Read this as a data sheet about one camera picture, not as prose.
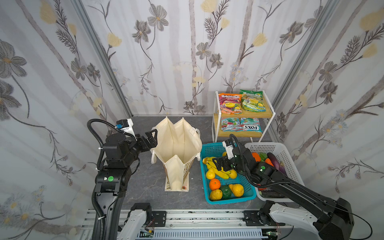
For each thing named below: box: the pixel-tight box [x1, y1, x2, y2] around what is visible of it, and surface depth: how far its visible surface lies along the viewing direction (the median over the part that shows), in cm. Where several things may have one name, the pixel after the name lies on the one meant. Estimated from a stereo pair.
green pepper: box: [259, 152, 268, 162], surface depth 95 cm
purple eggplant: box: [267, 152, 288, 176], surface depth 92 cm
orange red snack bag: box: [218, 93, 243, 115], surface depth 80 cm
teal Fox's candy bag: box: [240, 117, 263, 133], surface depth 93 cm
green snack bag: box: [239, 89, 266, 113], surface depth 80 cm
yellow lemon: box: [206, 168, 216, 180], surface depth 87 cm
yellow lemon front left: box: [209, 189, 223, 200], surface depth 78 cm
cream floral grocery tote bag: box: [151, 116, 203, 192], surface depth 83 cm
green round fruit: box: [220, 185, 232, 200], surface depth 80 cm
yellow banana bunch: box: [202, 156, 232, 179], surface depth 87 cm
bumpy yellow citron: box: [229, 183, 244, 197], surface depth 80 cm
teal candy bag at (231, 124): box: [221, 117, 242, 132], surface depth 92 cm
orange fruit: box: [209, 178, 221, 191], surface depth 82 cm
